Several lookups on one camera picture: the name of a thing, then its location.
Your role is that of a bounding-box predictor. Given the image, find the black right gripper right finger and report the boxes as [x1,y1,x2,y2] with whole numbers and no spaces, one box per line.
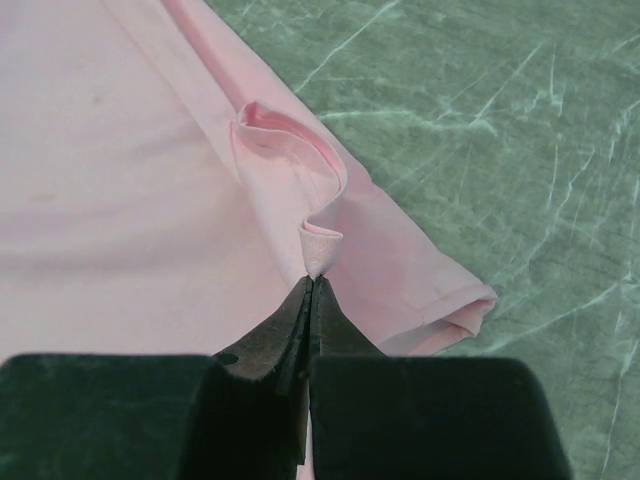
[310,278,571,479]

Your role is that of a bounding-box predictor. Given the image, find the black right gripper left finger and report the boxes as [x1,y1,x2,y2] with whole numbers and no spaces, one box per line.
[1,278,313,479]

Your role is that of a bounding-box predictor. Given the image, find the pink t-shirt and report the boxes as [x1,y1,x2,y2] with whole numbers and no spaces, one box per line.
[0,0,499,480]

